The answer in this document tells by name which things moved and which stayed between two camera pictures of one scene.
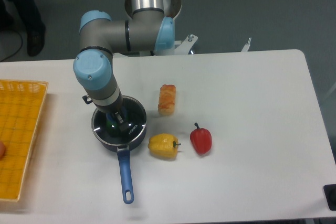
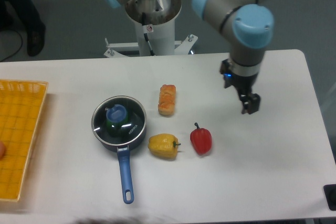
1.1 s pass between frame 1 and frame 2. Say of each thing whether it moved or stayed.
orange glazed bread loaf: stayed
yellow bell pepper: stayed
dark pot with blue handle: stayed
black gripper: moved
